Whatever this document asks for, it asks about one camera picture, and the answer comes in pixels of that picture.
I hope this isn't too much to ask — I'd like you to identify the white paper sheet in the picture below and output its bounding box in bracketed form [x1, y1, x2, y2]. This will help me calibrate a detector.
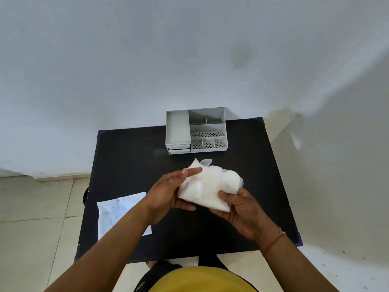
[97, 192, 153, 241]

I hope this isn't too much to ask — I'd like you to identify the person's left hand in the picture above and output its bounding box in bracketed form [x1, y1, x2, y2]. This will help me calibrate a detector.
[145, 167, 203, 225]

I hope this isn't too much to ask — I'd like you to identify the person's right forearm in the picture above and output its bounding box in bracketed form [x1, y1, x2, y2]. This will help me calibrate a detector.
[257, 229, 340, 292]

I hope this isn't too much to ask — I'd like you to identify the orange thread bracelet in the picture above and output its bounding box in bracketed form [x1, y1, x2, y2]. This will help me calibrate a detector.
[261, 229, 286, 256]

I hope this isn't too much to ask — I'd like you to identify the yellow shirt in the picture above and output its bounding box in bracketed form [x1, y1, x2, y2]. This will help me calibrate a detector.
[155, 266, 259, 292]

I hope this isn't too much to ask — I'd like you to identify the grey plastic desk organizer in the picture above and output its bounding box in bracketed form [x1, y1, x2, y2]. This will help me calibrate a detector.
[166, 107, 228, 155]

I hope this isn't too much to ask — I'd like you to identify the clear bag of white items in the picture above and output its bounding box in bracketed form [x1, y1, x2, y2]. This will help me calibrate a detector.
[177, 158, 244, 213]

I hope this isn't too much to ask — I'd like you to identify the person's left forearm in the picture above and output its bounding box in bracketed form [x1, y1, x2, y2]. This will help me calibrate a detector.
[44, 194, 159, 292]

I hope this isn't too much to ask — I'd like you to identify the person's right hand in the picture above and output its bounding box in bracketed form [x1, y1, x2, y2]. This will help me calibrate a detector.
[209, 187, 282, 244]

